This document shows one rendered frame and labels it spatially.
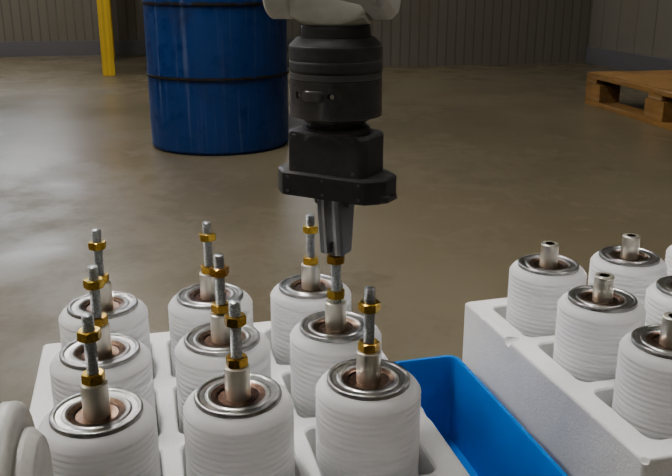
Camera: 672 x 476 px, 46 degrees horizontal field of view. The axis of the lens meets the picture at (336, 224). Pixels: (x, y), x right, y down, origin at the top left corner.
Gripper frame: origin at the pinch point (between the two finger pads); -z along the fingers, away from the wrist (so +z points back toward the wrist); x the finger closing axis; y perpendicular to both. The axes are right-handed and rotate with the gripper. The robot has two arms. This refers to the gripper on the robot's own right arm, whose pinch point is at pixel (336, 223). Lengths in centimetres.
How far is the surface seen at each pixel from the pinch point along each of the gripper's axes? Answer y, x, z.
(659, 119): 295, -7, -33
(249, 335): -6.5, -6.3, -11.0
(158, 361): -4.3, -20.8, -18.3
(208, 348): -10.9, -8.2, -11.0
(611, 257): 35.8, 20.8, -10.9
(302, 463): -13.5, 4.1, -18.4
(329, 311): -1.1, -0.2, -9.1
